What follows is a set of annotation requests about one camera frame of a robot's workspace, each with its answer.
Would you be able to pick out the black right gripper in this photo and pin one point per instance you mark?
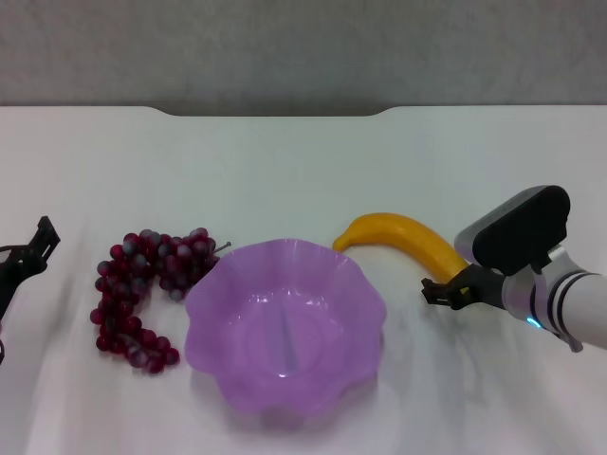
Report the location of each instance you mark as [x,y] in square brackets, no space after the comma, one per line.
[488,289]

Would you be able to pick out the purple wavy plastic bowl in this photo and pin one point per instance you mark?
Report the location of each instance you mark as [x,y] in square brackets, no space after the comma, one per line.
[284,303]

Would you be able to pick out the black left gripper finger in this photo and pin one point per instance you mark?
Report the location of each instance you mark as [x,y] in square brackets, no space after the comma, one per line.
[45,242]

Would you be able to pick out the dark red grape bunch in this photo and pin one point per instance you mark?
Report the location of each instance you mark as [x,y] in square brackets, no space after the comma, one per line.
[137,265]

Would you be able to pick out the yellow banana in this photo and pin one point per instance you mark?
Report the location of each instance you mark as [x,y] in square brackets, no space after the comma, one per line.
[403,234]

